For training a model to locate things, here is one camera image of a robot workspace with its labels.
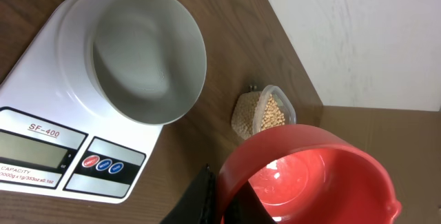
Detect red measuring scoop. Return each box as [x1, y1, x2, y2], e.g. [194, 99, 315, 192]
[216, 124, 402, 223]

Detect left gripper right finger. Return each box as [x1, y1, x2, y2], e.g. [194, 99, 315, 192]
[224, 181, 276, 224]

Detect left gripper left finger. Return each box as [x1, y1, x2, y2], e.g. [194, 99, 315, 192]
[160, 164, 216, 224]

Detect soybeans in container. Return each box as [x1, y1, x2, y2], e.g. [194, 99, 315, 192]
[231, 92, 288, 139]

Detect white digital kitchen scale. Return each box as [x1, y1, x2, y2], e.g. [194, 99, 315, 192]
[1, 0, 161, 203]

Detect clear plastic container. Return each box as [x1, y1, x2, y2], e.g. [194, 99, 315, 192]
[231, 85, 297, 140]

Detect grey bowl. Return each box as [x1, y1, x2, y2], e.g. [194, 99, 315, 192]
[92, 0, 207, 125]

